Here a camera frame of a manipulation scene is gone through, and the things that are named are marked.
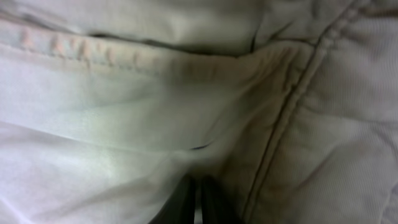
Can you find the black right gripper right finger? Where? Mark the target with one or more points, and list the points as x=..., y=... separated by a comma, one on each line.
x=216, y=208

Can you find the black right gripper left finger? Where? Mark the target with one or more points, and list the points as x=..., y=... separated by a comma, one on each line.
x=180, y=206

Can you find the beige khaki shorts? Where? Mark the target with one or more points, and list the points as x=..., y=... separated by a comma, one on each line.
x=108, y=108

